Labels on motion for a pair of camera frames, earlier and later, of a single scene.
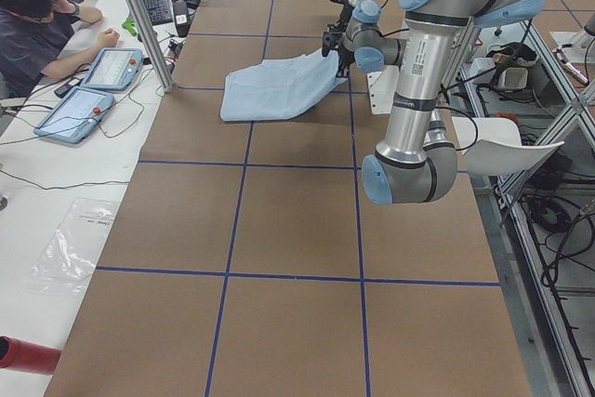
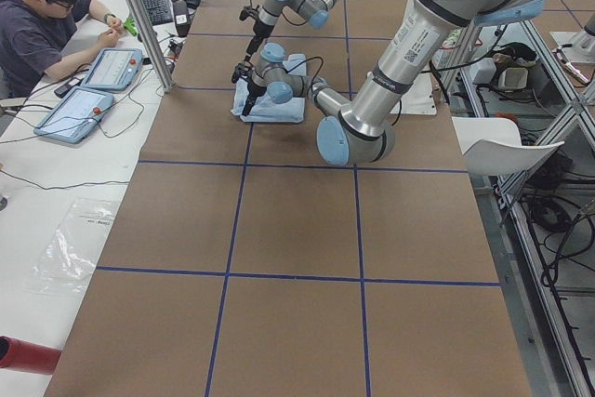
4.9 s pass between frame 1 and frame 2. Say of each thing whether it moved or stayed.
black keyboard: stayed
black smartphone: stayed
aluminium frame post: stayed
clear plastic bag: stayed
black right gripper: moved
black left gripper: moved
